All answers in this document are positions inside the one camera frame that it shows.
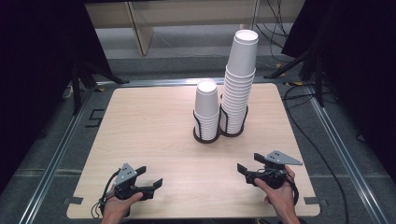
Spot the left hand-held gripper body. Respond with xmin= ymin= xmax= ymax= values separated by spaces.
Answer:
xmin=113 ymin=162 xmax=155 ymax=202

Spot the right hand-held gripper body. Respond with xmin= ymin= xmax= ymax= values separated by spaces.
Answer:
xmin=244 ymin=150 xmax=304 ymax=190

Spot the black wire cup rack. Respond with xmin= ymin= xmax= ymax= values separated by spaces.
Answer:
xmin=191 ymin=94 xmax=249 ymax=145

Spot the tall stack of paper cups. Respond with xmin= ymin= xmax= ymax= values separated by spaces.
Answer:
xmin=219 ymin=29 xmax=260 ymax=135

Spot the short stack of paper cups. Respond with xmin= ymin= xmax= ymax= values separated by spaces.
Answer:
xmin=193 ymin=79 xmax=220 ymax=142

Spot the person's right hand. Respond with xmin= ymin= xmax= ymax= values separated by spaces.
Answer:
xmin=254 ymin=166 xmax=297 ymax=218

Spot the person's left hand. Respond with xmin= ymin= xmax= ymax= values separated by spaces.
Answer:
xmin=102 ymin=191 xmax=144 ymax=219

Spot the black metal stand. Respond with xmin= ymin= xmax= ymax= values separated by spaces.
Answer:
xmin=263 ymin=46 xmax=327 ymax=108
xmin=68 ymin=59 xmax=131 ymax=116

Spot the dark curtain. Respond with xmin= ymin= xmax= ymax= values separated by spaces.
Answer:
xmin=281 ymin=0 xmax=396 ymax=185
xmin=0 ymin=0 xmax=114 ymax=194

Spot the beige wooden shelf unit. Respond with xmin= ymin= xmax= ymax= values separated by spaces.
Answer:
xmin=84 ymin=0 xmax=306 ymax=57

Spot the left hand-held gripper cable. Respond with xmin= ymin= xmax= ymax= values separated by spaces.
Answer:
xmin=91 ymin=169 xmax=121 ymax=219

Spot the hand-held gripper cable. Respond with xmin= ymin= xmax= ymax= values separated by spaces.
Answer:
xmin=91 ymin=169 xmax=121 ymax=219
xmin=284 ymin=173 xmax=300 ymax=207

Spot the right hand-held gripper cable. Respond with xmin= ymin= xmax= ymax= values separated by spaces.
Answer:
xmin=284 ymin=173 xmax=300 ymax=207

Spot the black floor cable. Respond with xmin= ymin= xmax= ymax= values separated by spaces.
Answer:
xmin=281 ymin=82 xmax=350 ymax=224

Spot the metal floor rail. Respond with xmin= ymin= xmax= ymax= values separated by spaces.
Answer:
xmin=18 ymin=88 xmax=96 ymax=224
xmin=305 ymin=85 xmax=390 ymax=224

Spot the bundle of black hanging cables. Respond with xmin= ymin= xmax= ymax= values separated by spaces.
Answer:
xmin=255 ymin=0 xmax=291 ymax=63

